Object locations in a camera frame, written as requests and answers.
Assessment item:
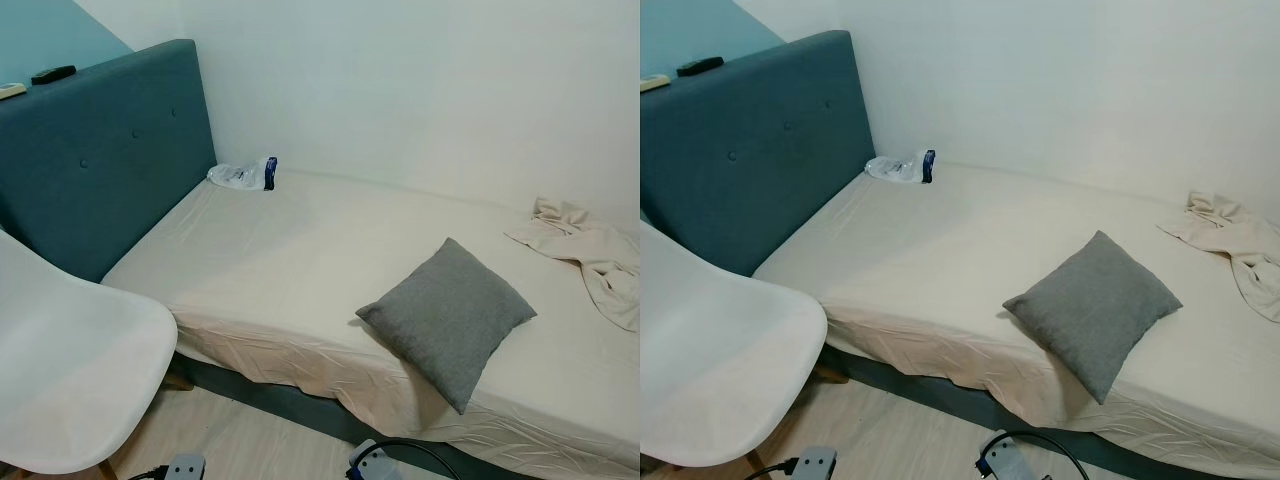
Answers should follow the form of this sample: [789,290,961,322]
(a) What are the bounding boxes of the grey square pillow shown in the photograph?
[355,237,538,416]
[1002,230,1184,406]

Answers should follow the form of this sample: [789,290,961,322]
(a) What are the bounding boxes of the white plastic chair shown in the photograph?
[640,220,829,469]
[0,228,179,476]

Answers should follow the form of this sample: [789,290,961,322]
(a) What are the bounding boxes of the crumpled beige blanket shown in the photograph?
[1158,190,1280,324]
[503,196,641,333]

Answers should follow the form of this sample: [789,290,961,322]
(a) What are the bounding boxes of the teal upholstered headboard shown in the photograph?
[0,38,218,284]
[640,29,878,279]

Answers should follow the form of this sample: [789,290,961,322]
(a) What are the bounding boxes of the clear plastic bottle blue cap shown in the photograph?
[207,156,279,192]
[865,149,937,185]

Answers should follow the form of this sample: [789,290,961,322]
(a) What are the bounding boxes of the mattress with beige sheet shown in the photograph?
[100,170,641,480]
[752,160,1280,480]

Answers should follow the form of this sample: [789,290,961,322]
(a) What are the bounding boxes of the dark teal bed frame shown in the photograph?
[168,350,546,480]
[818,345,1191,480]

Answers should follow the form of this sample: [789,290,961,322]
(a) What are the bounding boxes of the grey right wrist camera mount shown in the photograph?
[980,438,1036,480]
[347,439,401,480]

